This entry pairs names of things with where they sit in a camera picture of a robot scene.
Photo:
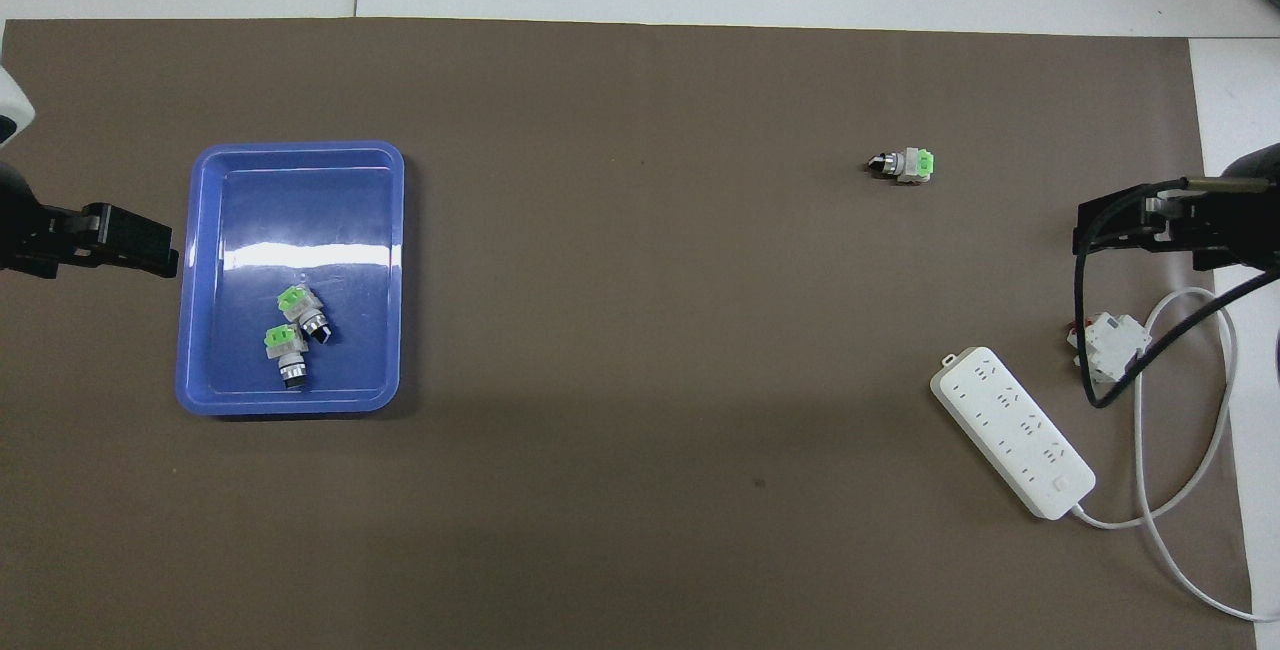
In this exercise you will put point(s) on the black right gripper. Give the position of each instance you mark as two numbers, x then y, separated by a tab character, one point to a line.
1240	220

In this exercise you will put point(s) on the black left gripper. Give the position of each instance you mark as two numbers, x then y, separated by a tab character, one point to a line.
30	230

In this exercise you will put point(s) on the white red circuit breaker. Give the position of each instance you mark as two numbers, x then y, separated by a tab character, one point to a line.
1110	345

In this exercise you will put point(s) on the green-backed round-knob switch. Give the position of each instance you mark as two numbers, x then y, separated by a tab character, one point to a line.
288	355

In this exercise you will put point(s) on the brown paper table mat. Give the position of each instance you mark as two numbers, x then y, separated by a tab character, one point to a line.
640	330

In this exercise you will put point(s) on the green-backed lever-knob selector switch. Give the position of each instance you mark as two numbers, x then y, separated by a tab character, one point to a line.
908	165

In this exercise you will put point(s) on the blue plastic tray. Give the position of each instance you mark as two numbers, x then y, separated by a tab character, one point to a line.
300	210

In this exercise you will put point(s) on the white power strip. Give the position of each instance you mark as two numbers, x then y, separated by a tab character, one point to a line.
1010	430

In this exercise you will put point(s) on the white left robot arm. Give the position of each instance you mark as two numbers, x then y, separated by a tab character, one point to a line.
10	110

